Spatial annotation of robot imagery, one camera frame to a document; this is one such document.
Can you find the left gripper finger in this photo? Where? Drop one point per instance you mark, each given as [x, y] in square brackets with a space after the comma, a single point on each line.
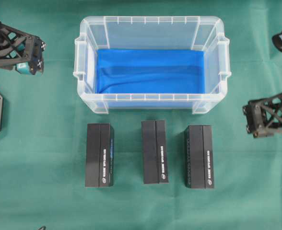
[23, 63]
[18, 46]

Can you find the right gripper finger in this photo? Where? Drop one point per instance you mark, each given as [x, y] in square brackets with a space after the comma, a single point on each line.
[261, 134]
[264, 114]

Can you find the black box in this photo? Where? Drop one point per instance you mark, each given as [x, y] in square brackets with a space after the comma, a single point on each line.
[199, 168]
[99, 165]
[155, 162]

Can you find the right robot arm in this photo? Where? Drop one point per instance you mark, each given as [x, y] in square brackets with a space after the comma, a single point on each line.
[264, 116]

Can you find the clear plastic storage case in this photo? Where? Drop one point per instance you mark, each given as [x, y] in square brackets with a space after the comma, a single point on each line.
[200, 33]

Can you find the blue liner in case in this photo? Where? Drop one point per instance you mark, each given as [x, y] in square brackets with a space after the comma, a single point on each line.
[150, 71]

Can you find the green table cloth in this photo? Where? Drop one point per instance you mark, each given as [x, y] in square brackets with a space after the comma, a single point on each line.
[44, 130]

